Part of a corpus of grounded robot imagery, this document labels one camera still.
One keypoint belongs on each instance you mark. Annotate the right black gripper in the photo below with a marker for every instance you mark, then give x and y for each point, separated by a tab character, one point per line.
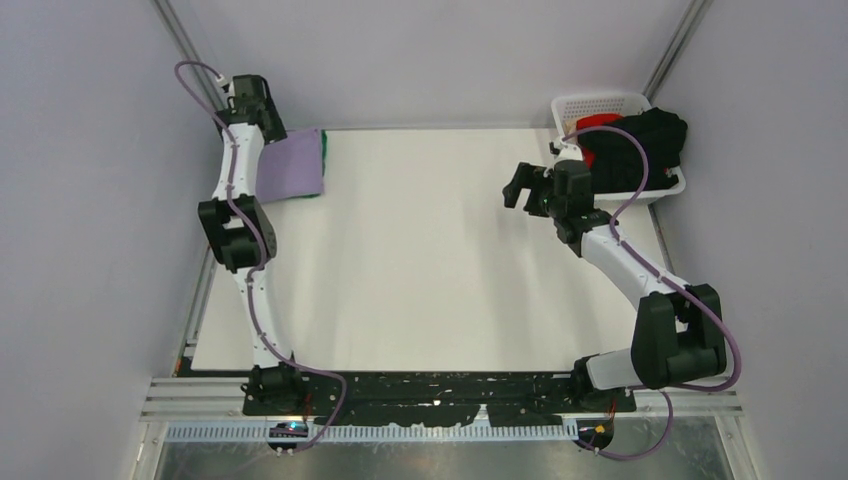
524	179

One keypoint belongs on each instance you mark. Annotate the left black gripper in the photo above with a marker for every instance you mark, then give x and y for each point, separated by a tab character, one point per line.
278	131

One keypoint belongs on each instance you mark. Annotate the purple t shirt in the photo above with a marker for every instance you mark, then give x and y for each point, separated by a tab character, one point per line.
290	167

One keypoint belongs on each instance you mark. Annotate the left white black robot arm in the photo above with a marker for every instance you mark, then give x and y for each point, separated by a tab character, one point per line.
243	239

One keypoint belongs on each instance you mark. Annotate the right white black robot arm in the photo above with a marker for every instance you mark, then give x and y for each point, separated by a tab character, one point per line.
677	336

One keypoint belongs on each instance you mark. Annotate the beige t shirt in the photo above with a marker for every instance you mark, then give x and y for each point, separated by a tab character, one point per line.
570	127

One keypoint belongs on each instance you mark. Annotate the folded green t shirt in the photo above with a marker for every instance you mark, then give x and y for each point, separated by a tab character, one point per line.
324	151

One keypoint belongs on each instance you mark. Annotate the white plastic laundry basket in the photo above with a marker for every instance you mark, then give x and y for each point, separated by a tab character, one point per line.
570	108

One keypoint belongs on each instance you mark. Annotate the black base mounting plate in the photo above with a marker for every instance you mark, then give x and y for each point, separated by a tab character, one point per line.
430	399

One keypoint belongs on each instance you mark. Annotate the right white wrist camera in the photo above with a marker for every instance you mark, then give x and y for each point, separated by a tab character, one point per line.
564	151

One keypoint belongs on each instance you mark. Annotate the aluminium frame rail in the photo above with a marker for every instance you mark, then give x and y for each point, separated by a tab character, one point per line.
209	409

